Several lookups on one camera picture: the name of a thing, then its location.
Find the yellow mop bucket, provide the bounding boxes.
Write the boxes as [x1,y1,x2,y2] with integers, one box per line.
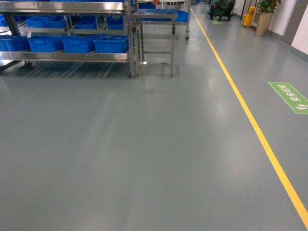
[243,6,256,27]

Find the small stainless steel table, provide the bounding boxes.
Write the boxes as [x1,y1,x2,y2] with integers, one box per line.
[132,9,178,77]

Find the stainless steel shelf rack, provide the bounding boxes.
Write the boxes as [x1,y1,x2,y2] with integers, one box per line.
[0,0,138,77]

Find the dark cleaning cart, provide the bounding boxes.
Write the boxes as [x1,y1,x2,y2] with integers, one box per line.
[208,0,236,21]

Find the tan planter pot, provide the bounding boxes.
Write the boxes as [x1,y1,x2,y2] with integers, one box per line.
[256,13,274,37]

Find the empty blue plastic bin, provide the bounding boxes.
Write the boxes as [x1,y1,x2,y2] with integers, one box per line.
[62,35,100,53]

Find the blue bin with red bags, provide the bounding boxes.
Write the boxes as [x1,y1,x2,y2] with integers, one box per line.
[93,36,129,53]

